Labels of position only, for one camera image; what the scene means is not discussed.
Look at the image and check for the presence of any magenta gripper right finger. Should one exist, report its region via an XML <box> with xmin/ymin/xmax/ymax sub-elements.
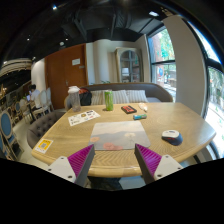
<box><xmin>134</xmin><ymin>144</ymin><xmax>182</xmax><ymax>184</ymax></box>

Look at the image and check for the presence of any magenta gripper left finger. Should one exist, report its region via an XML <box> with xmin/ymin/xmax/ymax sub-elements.
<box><xmin>47</xmin><ymin>145</ymin><xmax>95</xmax><ymax>187</ymax></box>

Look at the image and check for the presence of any grey and white computer mouse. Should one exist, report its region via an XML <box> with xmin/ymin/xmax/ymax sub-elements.
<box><xmin>162</xmin><ymin>130</ymin><xmax>183</xmax><ymax>146</ymax></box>

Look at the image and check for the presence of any pastel printed mouse pad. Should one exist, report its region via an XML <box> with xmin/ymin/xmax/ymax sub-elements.
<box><xmin>89</xmin><ymin>121</ymin><xmax>151</xmax><ymax>151</ymax></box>

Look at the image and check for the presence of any yellow QR code sticker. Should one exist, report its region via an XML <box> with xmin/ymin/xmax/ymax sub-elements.
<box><xmin>35</xmin><ymin>139</ymin><xmax>53</xmax><ymax>154</ymax></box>

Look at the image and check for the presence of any white sticker sheet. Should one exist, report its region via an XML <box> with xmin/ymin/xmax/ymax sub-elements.
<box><xmin>68</xmin><ymin>110</ymin><xmax>99</xmax><ymax>126</ymax></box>

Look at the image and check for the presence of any teal small case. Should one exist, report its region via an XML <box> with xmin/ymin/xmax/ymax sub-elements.
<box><xmin>133</xmin><ymin>114</ymin><xmax>147</xmax><ymax>120</ymax></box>

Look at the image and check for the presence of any grey tufted armchair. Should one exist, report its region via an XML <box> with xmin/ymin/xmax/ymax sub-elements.
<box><xmin>27</xmin><ymin>111</ymin><xmax>64</xmax><ymax>148</ymax></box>

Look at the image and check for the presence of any crumpled white wrapper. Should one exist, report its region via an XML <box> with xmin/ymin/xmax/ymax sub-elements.
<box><xmin>139</xmin><ymin>103</ymin><xmax>148</xmax><ymax>112</ymax></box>

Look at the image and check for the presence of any black and red card box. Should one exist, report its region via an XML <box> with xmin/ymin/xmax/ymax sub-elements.
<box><xmin>121</xmin><ymin>105</ymin><xmax>137</xmax><ymax>114</ymax></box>

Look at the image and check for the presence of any clear plastic water bottle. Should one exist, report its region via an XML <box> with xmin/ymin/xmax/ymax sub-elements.
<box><xmin>68</xmin><ymin>86</ymin><xmax>81</xmax><ymax>112</ymax></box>

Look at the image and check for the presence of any blue upholstered chair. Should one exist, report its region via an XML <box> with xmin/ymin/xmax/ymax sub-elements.
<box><xmin>0</xmin><ymin>111</ymin><xmax>24</xmax><ymax>161</ymax></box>

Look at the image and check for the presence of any black backpack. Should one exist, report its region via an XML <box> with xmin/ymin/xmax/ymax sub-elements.
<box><xmin>79</xmin><ymin>88</ymin><xmax>92</xmax><ymax>106</ymax></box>

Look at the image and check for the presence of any striped cushion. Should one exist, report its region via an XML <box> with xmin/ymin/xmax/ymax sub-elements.
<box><xmin>91</xmin><ymin>90</ymin><xmax>148</xmax><ymax>105</ymax></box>

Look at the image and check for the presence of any green tumbler cup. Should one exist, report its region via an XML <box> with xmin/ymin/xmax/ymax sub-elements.
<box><xmin>104</xmin><ymin>90</ymin><xmax>113</xmax><ymax>111</ymax></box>

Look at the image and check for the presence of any seated person in white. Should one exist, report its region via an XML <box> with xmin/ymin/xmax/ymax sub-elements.
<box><xmin>29</xmin><ymin>84</ymin><xmax>41</xmax><ymax>110</ymax></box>

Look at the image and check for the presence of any orange wooden door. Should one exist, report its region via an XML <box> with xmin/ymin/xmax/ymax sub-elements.
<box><xmin>45</xmin><ymin>44</ymin><xmax>88</xmax><ymax>109</ymax></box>

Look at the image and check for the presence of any arched wooden cabinet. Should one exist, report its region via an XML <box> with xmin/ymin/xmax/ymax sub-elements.
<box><xmin>115</xmin><ymin>47</ymin><xmax>143</xmax><ymax>83</ymax></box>

